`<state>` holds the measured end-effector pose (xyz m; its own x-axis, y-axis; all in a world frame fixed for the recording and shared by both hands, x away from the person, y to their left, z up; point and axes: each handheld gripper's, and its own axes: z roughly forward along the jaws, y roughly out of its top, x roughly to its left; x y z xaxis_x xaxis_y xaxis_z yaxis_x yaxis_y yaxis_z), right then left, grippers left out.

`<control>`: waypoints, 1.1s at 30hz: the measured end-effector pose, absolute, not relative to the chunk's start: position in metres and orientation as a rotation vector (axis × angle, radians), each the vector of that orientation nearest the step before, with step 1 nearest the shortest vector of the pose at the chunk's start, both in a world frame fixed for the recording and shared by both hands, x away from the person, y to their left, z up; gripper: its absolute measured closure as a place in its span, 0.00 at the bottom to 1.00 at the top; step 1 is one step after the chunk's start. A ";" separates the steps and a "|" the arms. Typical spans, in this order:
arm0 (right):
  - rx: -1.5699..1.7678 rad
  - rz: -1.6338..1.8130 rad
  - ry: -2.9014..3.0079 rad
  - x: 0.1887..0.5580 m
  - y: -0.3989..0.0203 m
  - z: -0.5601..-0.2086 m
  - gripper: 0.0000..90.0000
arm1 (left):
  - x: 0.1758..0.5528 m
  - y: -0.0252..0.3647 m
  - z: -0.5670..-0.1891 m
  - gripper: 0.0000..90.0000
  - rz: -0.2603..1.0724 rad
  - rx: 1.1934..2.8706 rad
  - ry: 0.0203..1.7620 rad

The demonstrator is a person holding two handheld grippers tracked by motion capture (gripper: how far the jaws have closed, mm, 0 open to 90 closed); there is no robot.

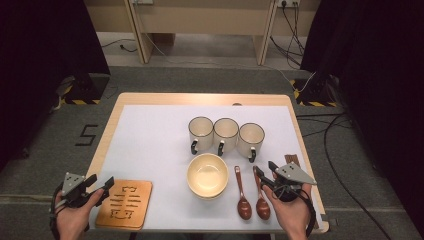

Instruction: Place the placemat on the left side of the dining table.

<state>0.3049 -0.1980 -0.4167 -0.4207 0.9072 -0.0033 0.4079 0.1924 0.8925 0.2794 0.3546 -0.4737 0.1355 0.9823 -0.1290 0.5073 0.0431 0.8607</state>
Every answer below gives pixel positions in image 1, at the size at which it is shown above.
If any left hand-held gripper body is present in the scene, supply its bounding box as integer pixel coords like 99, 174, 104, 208
60, 171, 101, 209

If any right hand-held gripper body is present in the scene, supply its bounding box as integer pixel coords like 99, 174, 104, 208
272, 161, 318, 203

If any reddish brown wooden spoon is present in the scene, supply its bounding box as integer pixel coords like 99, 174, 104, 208
252, 165, 272, 221
233, 165, 253, 221

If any cream mug black handle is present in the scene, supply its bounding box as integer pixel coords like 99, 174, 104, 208
187, 116, 215, 156
213, 117, 240, 157
237, 122, 266, 164

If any person's left hand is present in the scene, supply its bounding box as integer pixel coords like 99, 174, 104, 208
54, 188, 105, 240

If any person's right hand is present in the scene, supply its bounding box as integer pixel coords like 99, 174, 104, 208
262, 183, 313, 240

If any bundle of brown chopsticks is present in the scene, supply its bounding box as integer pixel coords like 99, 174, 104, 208
284, 153, 302, 169

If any white table mat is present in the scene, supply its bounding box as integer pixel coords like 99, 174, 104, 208
88, 104, 324, 233

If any black stand base striped tape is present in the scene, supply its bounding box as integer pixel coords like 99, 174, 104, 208
55, 73, 111, 106
289, 77, 338, 108

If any black curtain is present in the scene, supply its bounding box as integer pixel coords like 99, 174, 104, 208
0, 0, 111, 172
299, 0, 424, 231

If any beige wooden desk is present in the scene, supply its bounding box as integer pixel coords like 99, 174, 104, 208
83, 0, 323, 66

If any long black looping cable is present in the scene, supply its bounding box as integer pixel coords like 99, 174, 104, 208
323, 113, 394, 240

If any left hand-held gripper black cable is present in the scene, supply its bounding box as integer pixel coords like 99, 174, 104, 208
49, 185, 68, 240

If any hand-held gripper black cable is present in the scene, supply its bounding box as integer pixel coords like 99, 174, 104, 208
299, 190, 317, 238
49, 185, 68, 240

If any right hand-held gripper black cable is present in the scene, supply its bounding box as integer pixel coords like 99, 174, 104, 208
299, 190, 317, 238

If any short black floor cable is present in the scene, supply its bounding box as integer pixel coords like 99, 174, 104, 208
296, 113, 354, 138

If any bunch of black power cables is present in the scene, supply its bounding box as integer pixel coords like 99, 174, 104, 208
269, 1, 306, 70

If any black cable with plug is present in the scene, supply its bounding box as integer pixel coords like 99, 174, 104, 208
100, 38, 138, 54

